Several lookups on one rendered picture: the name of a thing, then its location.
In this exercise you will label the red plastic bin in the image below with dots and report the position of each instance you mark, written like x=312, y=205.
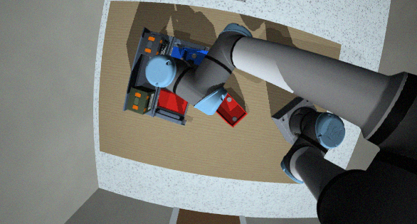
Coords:
x=228, y=110

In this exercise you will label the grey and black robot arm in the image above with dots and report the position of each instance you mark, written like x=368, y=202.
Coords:
x=386, y=193

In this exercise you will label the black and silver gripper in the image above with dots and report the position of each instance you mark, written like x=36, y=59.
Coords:
x=191, y=62

